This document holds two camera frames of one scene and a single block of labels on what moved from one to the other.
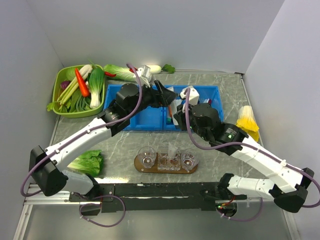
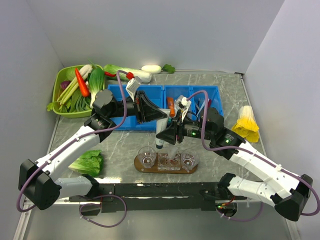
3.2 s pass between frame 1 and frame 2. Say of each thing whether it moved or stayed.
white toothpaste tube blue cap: moved
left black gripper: moved
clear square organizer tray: stayed
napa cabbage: stayed
